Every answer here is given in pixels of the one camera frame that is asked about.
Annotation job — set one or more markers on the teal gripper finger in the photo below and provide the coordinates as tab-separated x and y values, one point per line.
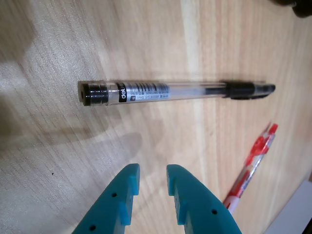
200	209
107	207

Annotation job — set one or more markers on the red clear pen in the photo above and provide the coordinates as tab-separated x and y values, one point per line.
260	146

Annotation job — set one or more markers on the short black pen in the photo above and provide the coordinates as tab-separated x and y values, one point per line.
146	91

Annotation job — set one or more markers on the black mesh pen holder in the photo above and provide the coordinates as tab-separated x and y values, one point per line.
304	9

